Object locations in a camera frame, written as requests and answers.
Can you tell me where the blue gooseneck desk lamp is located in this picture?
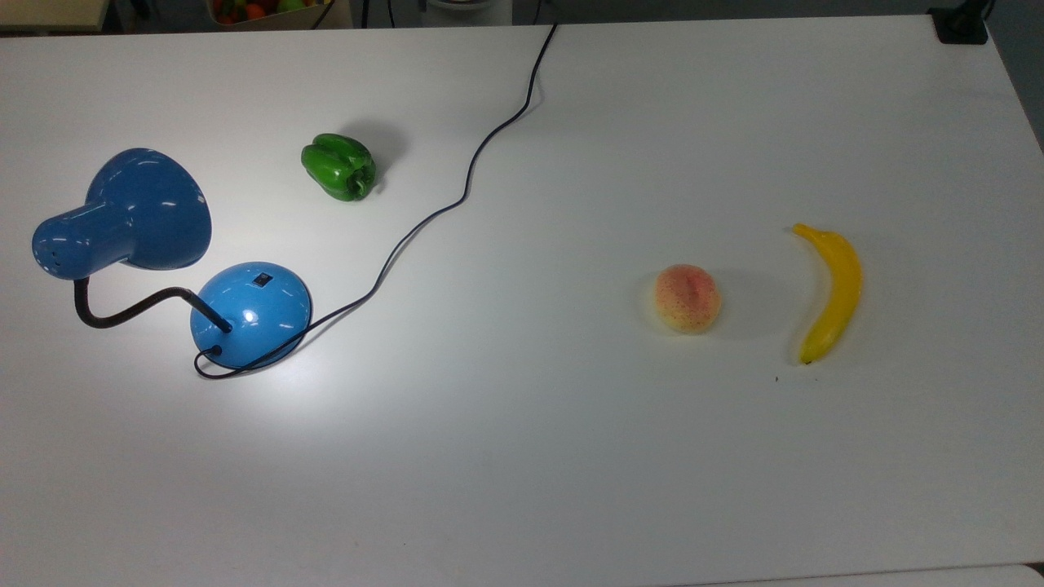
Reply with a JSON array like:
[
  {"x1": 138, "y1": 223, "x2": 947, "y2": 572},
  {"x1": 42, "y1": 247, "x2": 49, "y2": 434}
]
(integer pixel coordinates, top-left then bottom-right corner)
[{"x1": 31, "y1": 147, "x2": 313, "y2": 369}]

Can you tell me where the pink yellow peach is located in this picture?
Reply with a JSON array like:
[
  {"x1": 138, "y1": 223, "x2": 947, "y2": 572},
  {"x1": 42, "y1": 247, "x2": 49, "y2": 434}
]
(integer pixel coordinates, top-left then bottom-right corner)
[{"x1": 654, "y1": 263, "x2": 723, "y2": 335}]

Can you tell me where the green bell pepper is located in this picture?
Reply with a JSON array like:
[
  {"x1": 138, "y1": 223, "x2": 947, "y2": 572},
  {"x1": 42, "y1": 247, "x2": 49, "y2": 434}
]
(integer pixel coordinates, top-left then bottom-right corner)
[{"x1": 301, "y1": 133, "x2": 378, "y2": 202}]

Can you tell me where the yellow banana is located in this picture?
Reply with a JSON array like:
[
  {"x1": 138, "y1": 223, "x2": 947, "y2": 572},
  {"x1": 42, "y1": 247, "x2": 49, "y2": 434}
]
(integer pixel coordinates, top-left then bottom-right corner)
[{"x1": 792, "y1": 223, "x2": 864, "y2": 365}]

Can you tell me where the basket of toy fruit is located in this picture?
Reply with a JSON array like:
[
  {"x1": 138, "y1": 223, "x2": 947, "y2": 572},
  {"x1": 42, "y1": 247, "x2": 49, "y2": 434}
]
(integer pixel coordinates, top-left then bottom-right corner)
[{"x1": 208, "y1": 0, "x2": 335, "y2": 29}]

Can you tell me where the beige wooden board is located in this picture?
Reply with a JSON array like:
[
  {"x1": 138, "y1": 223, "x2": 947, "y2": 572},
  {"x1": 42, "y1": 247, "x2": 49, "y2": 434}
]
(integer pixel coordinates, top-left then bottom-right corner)
[{"x1": 0, "y1": 0, "x2": 111, "y2": 33}]

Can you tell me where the black lamp power cable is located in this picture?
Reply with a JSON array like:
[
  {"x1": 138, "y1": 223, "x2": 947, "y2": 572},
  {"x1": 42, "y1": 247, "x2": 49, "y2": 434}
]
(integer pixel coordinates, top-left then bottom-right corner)
[{"x1": 193, "y1": 23, "x2": 560, "y2": 381}]

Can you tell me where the black table clamp mount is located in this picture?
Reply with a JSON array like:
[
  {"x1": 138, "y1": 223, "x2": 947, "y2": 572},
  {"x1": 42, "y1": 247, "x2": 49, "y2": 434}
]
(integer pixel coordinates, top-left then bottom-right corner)
[{"x1": 928, "y1": 0, "x2": 993, "y2": 45}]

